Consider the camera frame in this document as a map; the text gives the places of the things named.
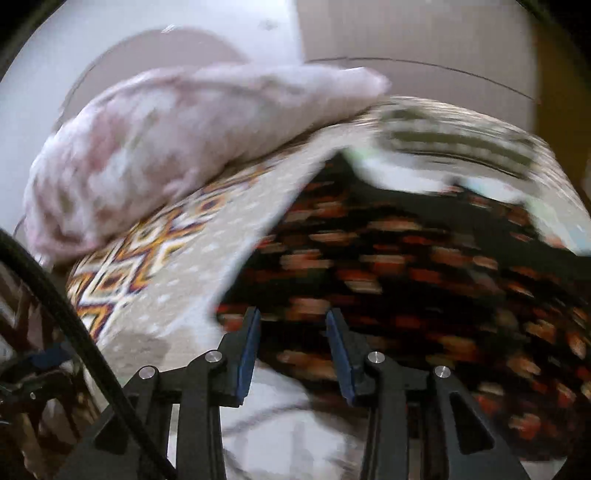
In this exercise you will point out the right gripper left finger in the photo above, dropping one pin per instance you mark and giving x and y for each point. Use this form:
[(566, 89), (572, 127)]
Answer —
[(166, 425)]

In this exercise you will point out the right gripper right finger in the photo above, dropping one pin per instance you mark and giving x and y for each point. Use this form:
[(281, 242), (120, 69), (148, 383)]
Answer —
[(419, 419)]

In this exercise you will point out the black floral zip garment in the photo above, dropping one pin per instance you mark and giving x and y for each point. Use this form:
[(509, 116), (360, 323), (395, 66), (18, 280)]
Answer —
[(452, 278)]

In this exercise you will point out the patterned quilted bedspread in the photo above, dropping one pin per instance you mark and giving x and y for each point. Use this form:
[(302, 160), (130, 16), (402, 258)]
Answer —
[(151, 296)]

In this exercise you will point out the dark wooden chair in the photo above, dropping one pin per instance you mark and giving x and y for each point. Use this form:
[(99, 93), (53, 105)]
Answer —
[(46, 405)]

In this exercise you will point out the pink floral folded duvet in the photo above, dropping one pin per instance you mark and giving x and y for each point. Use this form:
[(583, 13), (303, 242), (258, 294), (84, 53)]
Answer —
[(159, 136)]

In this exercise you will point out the olive hedgehog pattern pillow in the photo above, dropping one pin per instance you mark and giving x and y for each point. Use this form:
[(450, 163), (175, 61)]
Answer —
[(421, 127)]

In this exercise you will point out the round headboard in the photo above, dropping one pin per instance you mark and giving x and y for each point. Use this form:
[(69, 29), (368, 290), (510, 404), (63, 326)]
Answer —
[(152, 49)]

